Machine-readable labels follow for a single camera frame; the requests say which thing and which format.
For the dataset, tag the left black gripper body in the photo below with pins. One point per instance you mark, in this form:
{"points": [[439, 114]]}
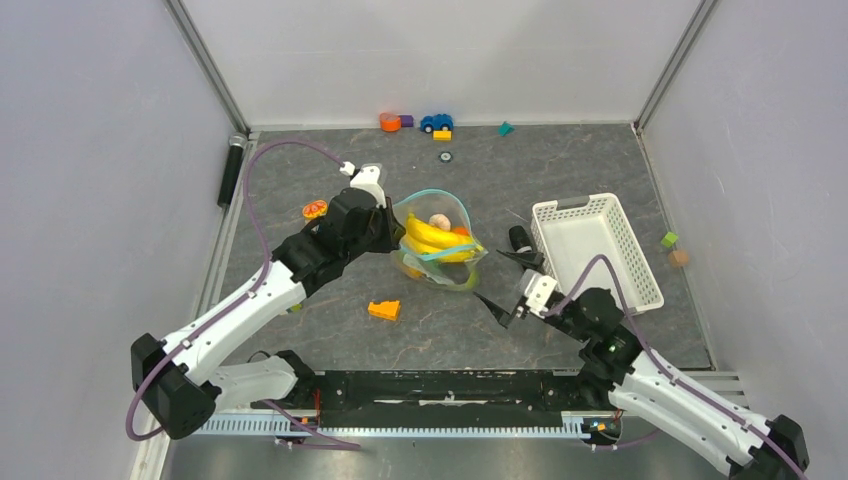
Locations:
{"points": [[379, 237]]}

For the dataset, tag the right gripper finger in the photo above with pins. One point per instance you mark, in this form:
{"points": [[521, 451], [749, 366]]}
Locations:
{"points": [[529, 260], [504, 317]]}

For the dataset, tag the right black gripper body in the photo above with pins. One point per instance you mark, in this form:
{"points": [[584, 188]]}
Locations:
{"points": [[560, 317]]}

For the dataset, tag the yellow banana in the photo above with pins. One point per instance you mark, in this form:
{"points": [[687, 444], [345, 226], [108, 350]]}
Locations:
{"points": [[431, 243]]}

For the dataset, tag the beige garlic bulb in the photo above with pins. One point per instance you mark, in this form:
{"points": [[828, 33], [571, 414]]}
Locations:
{"points": [[440, 221]]}

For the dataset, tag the clear zip top bag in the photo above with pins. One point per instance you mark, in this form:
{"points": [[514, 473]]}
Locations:
{"points": [[449, 276]]}

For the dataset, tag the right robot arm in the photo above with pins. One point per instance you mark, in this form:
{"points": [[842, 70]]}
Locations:
{"points": [[623, 371]]}

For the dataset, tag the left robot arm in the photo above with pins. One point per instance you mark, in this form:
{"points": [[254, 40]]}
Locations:
{"points": [[182, 379]]}

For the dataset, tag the black microphone on table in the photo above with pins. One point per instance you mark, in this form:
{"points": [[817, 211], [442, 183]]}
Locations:
{"points": [[520, 239]]}

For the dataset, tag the multicolour toy block stack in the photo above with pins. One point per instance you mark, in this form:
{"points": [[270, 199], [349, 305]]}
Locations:
{"points": [[314, 210]]}

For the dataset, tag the white perforated plastic basket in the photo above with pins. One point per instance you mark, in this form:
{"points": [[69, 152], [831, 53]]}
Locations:
{"points": [[570, 232]]}

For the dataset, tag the orange cheese wedge toy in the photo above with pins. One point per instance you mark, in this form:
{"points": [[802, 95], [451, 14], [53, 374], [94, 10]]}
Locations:
{"points": [[386, 310]]}

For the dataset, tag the brown wooden cube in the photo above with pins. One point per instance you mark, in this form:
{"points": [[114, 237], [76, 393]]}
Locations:
{"points": [[678, 258]]}

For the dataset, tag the green cube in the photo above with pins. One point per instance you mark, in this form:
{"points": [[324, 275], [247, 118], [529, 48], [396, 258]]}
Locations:
{"points": [[669, 240]]}

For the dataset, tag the yellow lego brick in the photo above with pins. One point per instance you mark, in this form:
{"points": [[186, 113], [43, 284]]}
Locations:
{"points": [[442, 135]]}

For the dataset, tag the blue toy car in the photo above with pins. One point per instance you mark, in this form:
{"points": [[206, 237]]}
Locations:
{"points": [[437, 122]]}

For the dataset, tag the teal block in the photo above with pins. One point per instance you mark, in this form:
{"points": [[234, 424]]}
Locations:
{"points": [[505, 129]]}

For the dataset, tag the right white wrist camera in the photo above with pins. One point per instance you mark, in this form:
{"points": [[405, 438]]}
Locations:
{"points": [[536, 289]]}

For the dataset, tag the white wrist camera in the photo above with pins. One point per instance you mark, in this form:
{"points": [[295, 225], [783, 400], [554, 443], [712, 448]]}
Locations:
{"points": [[536, 289], [368, 178]]}

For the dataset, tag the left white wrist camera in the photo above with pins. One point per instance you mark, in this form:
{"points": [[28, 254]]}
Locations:
{"points": [[368, 178]]}

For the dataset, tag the black microphone by wall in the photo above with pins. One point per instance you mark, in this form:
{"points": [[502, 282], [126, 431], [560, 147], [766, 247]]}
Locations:
{"points": [[232, 167]]}

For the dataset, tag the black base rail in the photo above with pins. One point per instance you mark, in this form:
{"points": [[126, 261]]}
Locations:
{"points": [[445, 398]]}

